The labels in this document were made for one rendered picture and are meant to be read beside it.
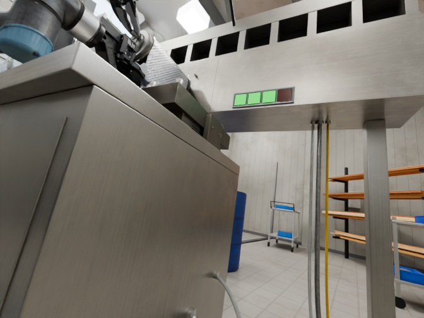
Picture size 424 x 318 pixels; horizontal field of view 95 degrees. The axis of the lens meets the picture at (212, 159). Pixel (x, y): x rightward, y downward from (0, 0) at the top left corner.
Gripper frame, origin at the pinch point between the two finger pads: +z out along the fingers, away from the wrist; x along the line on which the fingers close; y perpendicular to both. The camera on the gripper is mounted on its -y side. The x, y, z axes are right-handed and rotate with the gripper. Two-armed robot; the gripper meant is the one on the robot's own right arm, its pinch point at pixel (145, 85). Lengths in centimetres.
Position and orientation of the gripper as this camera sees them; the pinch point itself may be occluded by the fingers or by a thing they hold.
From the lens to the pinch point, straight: 75.2
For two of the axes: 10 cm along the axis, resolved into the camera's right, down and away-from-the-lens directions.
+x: -8.9, -0.4, 4.4
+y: 1.5, -9.6, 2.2
